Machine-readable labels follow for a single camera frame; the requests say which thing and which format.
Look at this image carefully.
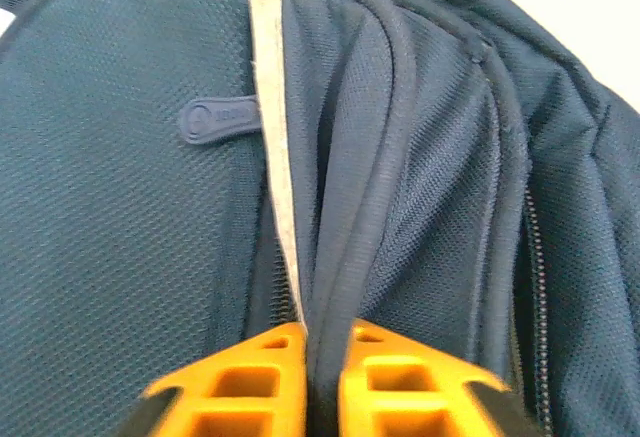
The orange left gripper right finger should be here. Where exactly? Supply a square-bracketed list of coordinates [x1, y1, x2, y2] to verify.
[339, 319, 531, 437]

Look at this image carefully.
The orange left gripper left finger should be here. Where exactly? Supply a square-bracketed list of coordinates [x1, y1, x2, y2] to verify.
[117, 321, 307, 437]

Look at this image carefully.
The navy blue backpack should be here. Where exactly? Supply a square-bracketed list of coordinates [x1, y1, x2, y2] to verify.
[0, 0, 640, 437]

